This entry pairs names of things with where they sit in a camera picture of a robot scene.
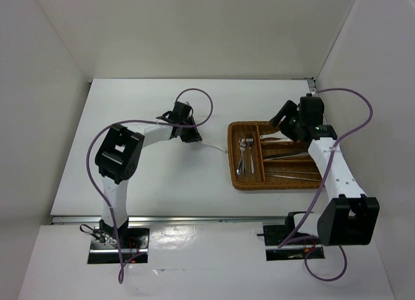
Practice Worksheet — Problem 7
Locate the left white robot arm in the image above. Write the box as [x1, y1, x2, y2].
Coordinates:
[95, 101, 202, 248]

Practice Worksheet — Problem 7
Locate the silver fork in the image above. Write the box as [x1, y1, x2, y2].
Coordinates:
[236, 137, 246, 176]
[239, 137, 247, 179]
[246, 137, 255, 174]

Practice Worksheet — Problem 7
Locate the white ceramic spoon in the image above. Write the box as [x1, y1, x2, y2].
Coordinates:
[260, 138, 292, 144]
[260, 134, 282, 141]
[200, 141, 228, 153]

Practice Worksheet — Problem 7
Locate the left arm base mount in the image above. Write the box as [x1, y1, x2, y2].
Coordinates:
[79, 224, 150, 264]

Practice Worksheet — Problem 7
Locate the silver knife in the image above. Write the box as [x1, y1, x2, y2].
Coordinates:
[263, 152, 309, 160]

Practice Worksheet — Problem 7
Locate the brown wicker divided tray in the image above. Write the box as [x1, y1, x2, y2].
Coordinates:
[228, 121, 322, 190]

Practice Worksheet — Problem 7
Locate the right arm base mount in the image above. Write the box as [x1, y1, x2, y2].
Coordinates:
[257, 224, 326, 261]

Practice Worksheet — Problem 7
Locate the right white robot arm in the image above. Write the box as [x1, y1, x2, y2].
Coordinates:
[270, 94, 380, 246]

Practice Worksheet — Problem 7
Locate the aluminium table rail front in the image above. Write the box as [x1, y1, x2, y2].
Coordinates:
[51, 216, 286, 225]

